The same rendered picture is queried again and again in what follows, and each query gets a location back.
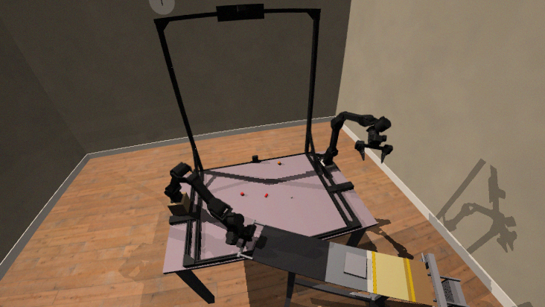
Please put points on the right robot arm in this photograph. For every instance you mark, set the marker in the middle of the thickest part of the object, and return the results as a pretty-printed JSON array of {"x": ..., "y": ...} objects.
[{"x": 215, "y": 206}]

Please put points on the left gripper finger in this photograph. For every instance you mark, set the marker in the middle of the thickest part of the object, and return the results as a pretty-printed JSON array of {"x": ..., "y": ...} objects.
[
  {"x": 362, "y": 153},
  {"x": 386, "y": 151}
]

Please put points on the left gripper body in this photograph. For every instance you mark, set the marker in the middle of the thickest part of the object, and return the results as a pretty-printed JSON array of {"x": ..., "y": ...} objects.
[{"x": 375, "y": 145}]

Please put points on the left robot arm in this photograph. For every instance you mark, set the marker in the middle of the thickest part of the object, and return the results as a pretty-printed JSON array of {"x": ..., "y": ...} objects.
[{"x": 379, "y": 125}]

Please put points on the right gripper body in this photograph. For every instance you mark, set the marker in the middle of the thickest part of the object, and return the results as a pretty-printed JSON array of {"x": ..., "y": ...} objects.
[{"x": 248, "y": 231}]

